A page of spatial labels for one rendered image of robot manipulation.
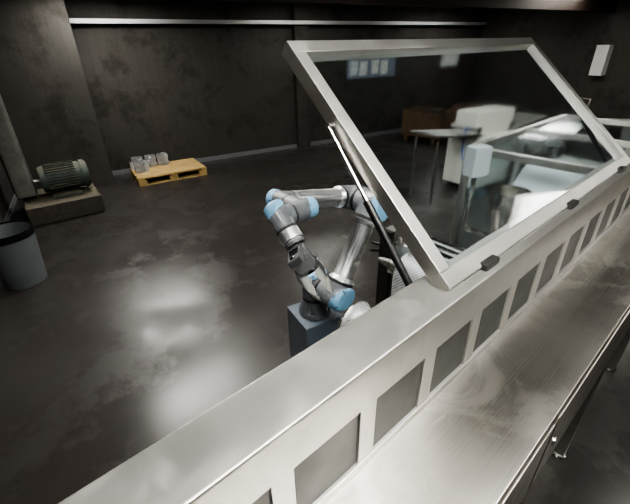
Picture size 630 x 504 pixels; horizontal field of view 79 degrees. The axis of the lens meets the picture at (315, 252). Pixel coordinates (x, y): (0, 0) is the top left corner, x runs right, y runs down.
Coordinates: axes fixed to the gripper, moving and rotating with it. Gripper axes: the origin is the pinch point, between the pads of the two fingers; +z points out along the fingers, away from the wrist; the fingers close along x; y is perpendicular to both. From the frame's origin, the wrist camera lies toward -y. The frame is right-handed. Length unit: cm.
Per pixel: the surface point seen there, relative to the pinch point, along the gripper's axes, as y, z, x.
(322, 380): -72, 14, -13
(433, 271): -51, 10, -32
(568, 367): -30, 41, -44
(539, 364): -31, 38, -40
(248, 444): -81, 15, -6
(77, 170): 290, -343, 287
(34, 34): 268, -532, 235
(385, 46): -31, -38, -51
